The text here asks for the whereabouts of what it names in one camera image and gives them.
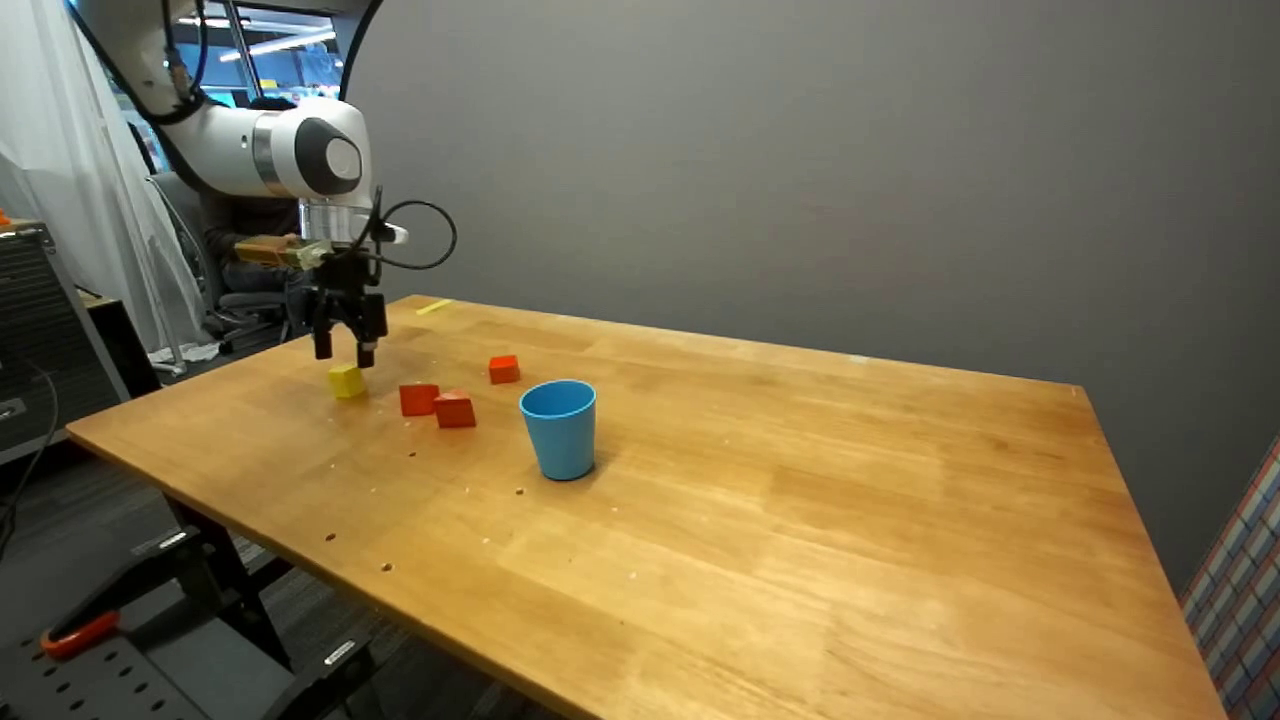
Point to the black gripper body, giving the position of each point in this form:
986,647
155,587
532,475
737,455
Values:
344,291

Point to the yellow block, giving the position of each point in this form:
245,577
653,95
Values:
344,382

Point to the red block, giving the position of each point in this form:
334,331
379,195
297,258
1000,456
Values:
459,414
417,401
506,368

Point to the blue plastic cup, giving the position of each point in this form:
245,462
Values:
562,433

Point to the seated person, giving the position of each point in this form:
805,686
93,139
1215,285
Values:
261,320

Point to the yellow tape strip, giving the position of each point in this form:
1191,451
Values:
432,309

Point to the black equipment cabinet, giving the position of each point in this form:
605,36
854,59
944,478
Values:
42,335

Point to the white curtain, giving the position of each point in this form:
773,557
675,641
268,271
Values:
81,160

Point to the plaid fabric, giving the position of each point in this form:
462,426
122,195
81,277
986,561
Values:
1240,600

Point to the black table leg frame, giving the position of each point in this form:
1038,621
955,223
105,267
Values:
220,573

